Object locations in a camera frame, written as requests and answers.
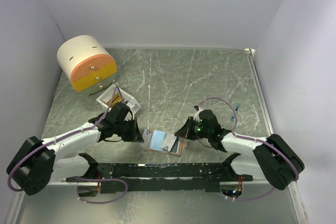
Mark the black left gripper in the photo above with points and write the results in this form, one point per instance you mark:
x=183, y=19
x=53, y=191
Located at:
x=135, y=135

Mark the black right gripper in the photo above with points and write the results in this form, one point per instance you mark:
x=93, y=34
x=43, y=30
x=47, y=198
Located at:
x=186, y=131

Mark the white silver credit card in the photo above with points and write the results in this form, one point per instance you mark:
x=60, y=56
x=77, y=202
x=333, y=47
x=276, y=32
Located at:
x=168, y=142

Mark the pink blue card holder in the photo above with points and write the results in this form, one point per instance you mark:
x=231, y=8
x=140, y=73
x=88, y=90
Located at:
x=153, y=140

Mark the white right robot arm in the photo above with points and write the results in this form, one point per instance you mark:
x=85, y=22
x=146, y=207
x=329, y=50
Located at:
x=270, y=158

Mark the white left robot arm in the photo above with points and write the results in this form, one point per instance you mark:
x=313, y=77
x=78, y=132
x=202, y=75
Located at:
x=39, y=162

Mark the yellow credit card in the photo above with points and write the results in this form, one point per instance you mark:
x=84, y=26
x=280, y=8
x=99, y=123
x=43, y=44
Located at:
x=116, y=99

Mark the white card tray box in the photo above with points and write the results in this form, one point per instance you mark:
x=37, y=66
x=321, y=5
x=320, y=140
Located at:
x=107, y=96

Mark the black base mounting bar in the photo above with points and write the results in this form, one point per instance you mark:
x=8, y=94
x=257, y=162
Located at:
x=156, y=177

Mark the blue pen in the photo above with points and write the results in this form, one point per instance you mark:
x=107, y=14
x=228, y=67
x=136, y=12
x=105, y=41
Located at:
x=235, y=112

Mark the cream drawer cabinet orange fronts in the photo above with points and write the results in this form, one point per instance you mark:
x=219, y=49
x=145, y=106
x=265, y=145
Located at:
x=86, y=64

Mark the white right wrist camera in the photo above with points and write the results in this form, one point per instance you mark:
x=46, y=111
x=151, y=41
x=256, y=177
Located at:
x=198, y=110

